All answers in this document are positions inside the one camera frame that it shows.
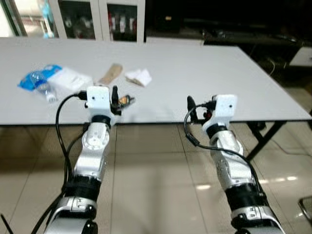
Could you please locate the small dark orange wrapper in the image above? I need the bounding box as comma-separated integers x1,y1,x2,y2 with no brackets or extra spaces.
120,96,136,108

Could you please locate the brown paper piece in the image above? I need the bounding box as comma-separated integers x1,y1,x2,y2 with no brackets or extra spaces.
98,63,123,84

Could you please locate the white crumpled tissue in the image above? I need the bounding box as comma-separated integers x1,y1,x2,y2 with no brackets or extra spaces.
125,69,153,87

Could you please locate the white plastic bag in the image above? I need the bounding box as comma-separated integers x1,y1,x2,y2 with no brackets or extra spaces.
49,67,94,96

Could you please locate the blue plastic packet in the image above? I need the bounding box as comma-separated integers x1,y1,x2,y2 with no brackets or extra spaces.
18,64,63,91

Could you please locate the clear plastic bottle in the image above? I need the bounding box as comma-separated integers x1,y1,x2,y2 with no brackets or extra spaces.
30,72,58,103

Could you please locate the white glass door cabinet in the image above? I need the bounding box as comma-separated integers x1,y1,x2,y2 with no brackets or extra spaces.
0,0,146,42

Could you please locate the dark desk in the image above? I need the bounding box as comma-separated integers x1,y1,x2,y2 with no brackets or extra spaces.
145,0,312,66

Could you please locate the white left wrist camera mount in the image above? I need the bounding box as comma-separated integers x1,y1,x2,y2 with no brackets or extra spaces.
86,85,114,117

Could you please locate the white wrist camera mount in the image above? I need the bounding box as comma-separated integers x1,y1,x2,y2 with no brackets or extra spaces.
86,85,114,117
211,95,238,129

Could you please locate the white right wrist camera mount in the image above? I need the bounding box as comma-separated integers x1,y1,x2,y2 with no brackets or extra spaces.
211,95,238,129

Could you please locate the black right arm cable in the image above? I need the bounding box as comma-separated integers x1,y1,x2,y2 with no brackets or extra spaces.
184,101,266,195

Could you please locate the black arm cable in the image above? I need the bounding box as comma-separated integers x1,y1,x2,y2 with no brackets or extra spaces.
184,101,266,195
30,92,88,234

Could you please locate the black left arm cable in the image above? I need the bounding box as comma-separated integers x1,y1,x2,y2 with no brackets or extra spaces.
30,92,88,234

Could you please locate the black table leg frame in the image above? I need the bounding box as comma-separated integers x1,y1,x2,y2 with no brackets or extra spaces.
246,121,287,162

